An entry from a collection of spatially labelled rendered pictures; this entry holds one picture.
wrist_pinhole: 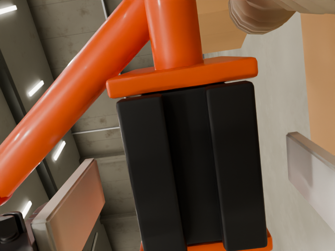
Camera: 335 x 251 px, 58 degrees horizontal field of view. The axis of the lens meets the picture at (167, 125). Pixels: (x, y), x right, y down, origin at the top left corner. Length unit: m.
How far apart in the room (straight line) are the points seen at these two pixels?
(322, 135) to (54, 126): 0.25
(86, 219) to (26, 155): 0.05
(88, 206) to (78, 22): 12.48
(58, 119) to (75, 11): 12.42
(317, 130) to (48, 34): 12.84
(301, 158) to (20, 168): 0.15
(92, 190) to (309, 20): 0.25
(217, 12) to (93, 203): 1.56
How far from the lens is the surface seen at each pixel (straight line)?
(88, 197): 0.17
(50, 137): 0.17
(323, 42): 0.31
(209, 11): 1.68
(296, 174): 0.18
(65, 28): 12.80
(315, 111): 0.33
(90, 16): 12.46
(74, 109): 0.16
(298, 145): 0.17
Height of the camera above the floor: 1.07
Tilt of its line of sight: 4 degrees up
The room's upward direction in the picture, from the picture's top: 98 degrees counter-clockwise
